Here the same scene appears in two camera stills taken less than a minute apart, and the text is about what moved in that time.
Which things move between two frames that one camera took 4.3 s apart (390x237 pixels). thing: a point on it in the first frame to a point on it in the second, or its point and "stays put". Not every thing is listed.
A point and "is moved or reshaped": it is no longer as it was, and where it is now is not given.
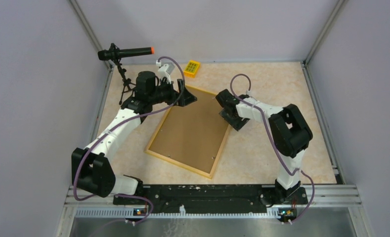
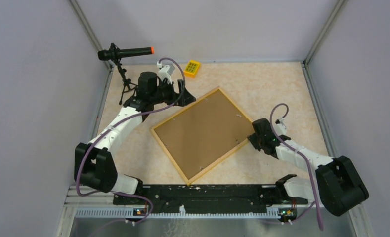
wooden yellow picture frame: (148, 151) to (201, 137)
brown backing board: (193, 134) is moved or reshaped
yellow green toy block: (191, 68) stays put
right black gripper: (236, 124) to (252, 138)
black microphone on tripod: (113, 53) stays put
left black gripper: (185, 97) stays put
